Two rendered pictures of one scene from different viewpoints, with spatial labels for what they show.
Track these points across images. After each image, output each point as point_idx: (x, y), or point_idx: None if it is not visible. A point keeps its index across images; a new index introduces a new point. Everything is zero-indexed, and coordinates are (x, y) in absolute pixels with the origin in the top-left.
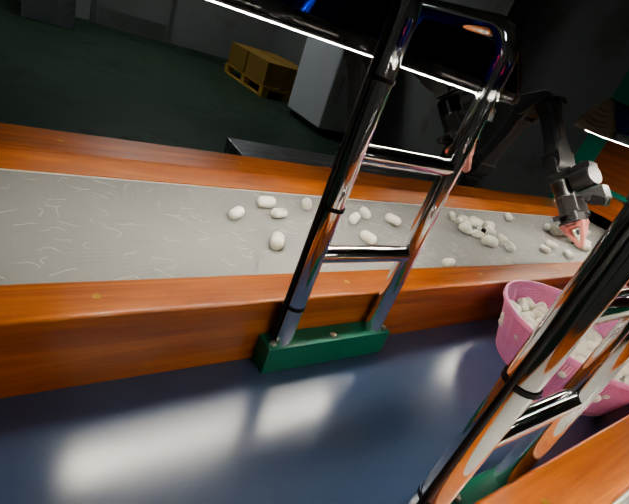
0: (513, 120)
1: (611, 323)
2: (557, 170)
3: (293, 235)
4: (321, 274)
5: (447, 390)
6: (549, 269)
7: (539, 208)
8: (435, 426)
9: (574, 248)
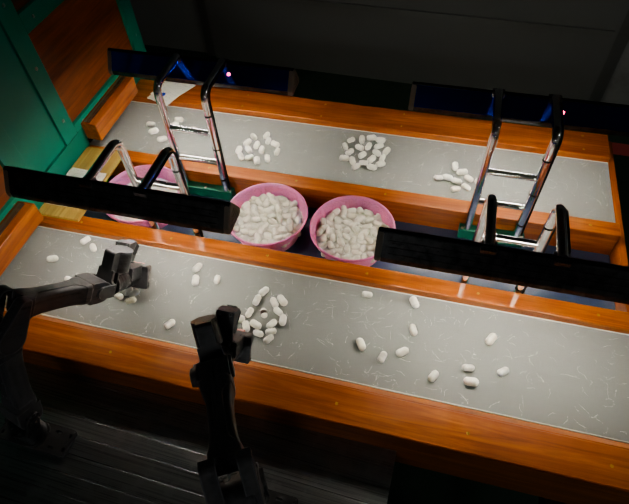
0: (17, 355)
1: (313, 221)
2: (114, 284)
3: (469, 348)
4: (489, 301)
5: None
6: (282, 258)
7: (66, 323)
8: None
9: (151, 273)
